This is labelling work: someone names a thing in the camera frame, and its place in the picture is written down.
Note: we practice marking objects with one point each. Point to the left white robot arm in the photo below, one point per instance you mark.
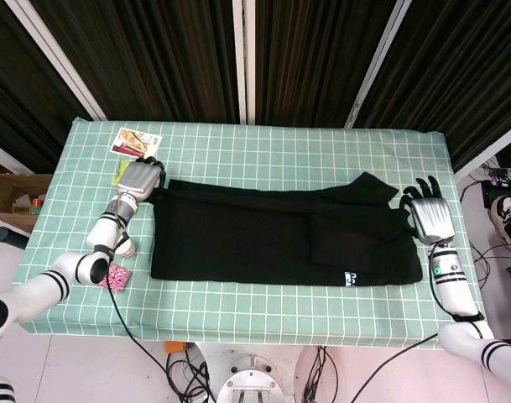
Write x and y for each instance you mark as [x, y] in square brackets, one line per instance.
[106, 228]

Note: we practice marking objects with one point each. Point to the white partition frame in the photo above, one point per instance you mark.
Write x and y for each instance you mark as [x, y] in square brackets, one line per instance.
[490, 153]
[3, 155]
[58, 59]
[243, 59]
[376, 63]

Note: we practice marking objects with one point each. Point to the red green small box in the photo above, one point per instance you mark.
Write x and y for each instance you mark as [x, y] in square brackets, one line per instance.
[36, 205]

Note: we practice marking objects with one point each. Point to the black and white sneaker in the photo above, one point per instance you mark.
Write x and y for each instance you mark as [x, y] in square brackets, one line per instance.
[507, 222]

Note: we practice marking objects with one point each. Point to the dark brown curtain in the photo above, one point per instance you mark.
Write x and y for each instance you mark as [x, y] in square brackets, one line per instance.
[314, 59]
[154, 59]
[20, 105]
[456, 75]

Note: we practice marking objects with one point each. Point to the black cylinder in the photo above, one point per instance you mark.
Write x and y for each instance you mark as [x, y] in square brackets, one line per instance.
[9, 238]

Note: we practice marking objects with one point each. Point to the pink patterned packet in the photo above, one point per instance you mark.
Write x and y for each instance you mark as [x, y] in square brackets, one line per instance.
[118, 277]

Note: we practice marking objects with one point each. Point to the green checked tablecloth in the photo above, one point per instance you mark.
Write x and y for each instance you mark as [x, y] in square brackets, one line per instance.
[280, 147]

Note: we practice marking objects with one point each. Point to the orange object under table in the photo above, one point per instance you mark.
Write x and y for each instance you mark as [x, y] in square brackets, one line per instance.
[174, 346]

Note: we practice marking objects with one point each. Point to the black power strip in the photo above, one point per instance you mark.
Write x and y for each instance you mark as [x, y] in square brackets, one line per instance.
[500, 191]

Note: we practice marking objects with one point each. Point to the white food picture packet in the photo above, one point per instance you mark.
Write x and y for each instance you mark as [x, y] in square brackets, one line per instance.
[133, 142]

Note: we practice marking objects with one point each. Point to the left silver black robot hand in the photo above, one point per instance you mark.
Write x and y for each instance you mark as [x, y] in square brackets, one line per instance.
[137, 178]

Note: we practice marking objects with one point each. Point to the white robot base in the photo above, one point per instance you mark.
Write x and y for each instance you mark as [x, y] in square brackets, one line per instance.
[251, 378]

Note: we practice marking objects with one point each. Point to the brown cardboard box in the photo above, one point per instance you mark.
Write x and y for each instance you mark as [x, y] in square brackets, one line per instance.
[7, 189]

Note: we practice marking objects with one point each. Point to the black T-shirt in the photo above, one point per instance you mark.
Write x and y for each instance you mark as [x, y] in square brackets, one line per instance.
[238, 235]

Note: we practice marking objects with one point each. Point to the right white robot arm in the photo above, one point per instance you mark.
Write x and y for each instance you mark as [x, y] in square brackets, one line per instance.
[448, 273]

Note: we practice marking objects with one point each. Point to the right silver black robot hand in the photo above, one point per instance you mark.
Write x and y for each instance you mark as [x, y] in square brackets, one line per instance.
[431, 218]

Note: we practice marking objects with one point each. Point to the yellow green snack bag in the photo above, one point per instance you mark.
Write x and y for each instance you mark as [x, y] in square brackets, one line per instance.
[121, 172]

